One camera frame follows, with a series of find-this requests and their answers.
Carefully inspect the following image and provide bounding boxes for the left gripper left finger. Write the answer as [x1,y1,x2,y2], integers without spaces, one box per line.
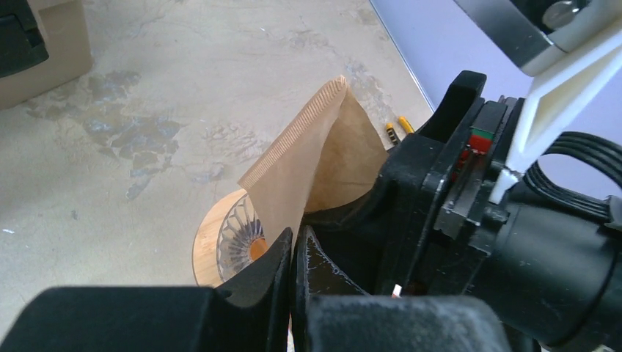
[1,229,293,351]

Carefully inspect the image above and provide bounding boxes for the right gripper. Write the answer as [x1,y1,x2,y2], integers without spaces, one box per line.
[303,70,621,348]

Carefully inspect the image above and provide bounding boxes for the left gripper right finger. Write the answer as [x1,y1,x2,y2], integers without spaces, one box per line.
[291,227,511,351]

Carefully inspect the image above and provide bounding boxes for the clear glass dripper cone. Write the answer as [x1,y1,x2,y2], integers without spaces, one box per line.
[216,194,268,282]

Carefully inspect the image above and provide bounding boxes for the wooden ring holder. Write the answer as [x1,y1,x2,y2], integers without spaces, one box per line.
[192,189,246,287]

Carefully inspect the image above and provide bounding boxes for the tan plastic toolbox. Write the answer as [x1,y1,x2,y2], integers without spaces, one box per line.
[1,0,93,110]

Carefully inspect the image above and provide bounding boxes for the yellow handled pliers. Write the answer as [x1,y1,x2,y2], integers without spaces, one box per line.
[384,115,415,147]

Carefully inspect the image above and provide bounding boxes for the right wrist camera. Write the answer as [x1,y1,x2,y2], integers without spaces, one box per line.
[456,1,621,204]

